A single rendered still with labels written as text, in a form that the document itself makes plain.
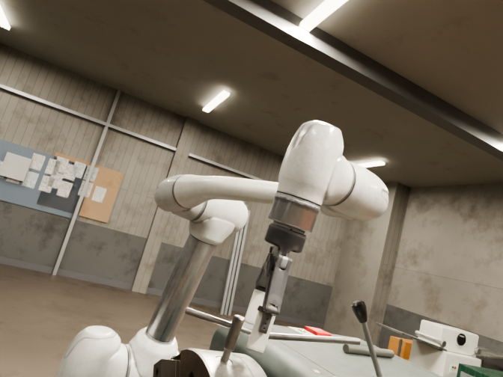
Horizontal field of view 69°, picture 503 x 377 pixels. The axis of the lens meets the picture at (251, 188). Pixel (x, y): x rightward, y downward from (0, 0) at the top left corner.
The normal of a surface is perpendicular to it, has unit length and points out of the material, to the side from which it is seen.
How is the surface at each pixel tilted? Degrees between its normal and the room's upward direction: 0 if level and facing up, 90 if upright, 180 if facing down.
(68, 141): 90
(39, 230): 90
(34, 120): 90
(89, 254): 90
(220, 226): 111
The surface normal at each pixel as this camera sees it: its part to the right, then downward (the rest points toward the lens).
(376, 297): 0.40, -0.04
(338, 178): 0.61, 0.21
